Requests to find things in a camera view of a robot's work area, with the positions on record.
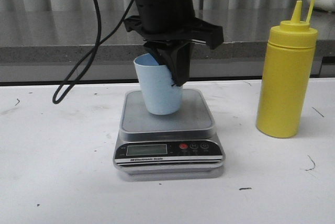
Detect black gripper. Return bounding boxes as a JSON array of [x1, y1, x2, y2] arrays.
[[124, 16, 224, 86]]

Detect light blue plastic cup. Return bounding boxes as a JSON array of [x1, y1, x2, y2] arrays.
[[133, 53, 183, 115]]

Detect yellow squeeze bottle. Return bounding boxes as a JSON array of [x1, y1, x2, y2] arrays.
[[256, 0, 318, 138]]

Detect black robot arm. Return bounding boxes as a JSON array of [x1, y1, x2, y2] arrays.
[[124, 0, 224, 86]]

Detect silver digital kitchen scale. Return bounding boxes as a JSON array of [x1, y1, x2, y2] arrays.
[[113, 89, 226, 182]]

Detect black cable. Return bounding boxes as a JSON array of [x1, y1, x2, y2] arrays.
[[52, 0, 137, 104]]

